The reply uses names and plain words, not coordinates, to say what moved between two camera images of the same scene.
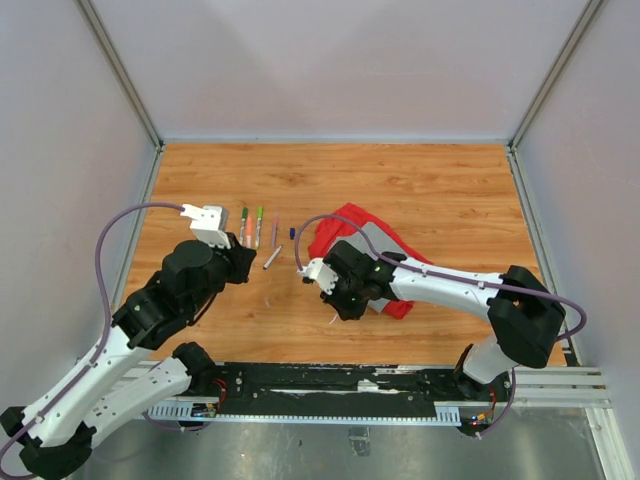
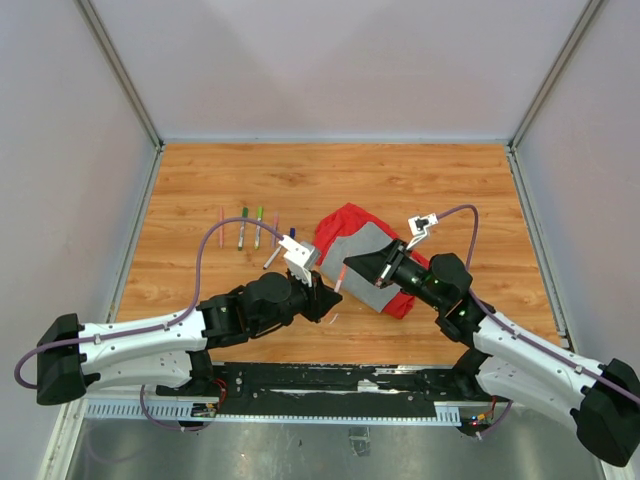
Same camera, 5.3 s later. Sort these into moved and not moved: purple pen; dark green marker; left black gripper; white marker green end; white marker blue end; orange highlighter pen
Moved: left black gripper; orange highlighter pen
Not moved: dark green marker; purple pen; white marker green end; white marker blue end
